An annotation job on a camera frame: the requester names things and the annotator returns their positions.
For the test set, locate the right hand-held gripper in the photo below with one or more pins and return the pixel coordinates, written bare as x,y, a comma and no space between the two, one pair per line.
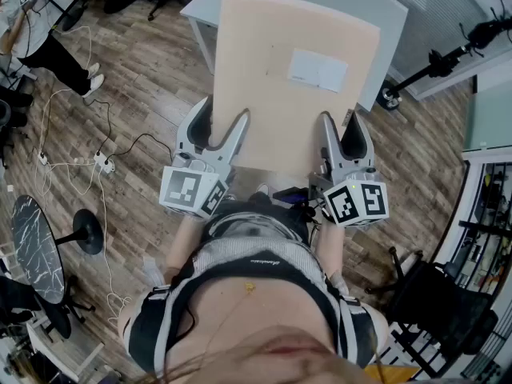
356,202

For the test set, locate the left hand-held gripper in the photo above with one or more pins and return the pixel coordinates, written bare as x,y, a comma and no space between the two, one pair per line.
192,190

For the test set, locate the beige cardboard box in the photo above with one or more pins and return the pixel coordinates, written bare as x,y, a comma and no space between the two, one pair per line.
280,114

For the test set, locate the person's left forearm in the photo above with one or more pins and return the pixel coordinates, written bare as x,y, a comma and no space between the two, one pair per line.
184,246

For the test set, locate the person's right forearm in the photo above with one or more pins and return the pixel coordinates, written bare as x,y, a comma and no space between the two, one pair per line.
330,246

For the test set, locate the white power strip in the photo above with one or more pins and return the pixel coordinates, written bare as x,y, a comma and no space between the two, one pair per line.
43,158
105,162

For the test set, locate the black coat rack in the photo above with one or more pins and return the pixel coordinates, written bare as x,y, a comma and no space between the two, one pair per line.
440,60

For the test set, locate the person's body in grey top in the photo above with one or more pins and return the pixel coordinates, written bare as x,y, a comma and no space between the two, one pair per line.
256,254

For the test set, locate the metal storage shelf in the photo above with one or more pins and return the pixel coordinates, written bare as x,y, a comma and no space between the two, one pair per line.
488,214

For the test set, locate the black marble round table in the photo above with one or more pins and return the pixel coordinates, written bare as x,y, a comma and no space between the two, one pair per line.
36,246

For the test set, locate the wooden board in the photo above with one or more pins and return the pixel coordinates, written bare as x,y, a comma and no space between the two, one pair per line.
392,374

